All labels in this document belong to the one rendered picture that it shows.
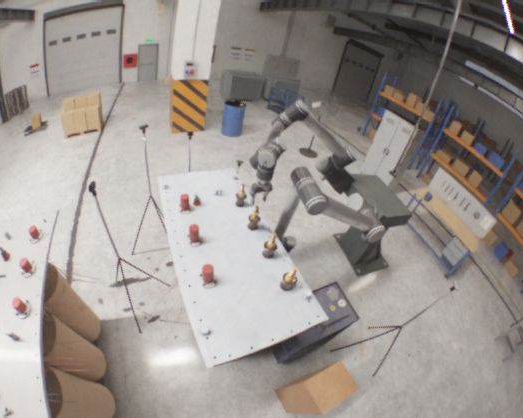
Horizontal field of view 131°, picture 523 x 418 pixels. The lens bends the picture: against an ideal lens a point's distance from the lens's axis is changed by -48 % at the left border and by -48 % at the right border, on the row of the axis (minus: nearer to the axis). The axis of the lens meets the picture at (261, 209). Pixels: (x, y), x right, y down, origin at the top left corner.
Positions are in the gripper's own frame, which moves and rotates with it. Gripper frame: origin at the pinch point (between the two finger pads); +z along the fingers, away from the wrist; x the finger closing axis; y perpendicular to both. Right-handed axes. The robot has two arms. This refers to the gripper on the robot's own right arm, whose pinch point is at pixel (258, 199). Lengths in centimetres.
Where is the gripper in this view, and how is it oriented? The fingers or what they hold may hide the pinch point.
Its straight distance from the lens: 156.8
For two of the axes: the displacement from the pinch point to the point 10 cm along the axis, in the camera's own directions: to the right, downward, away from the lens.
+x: -8.6, 2.0, -4.7
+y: -4.8, -6.5, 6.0
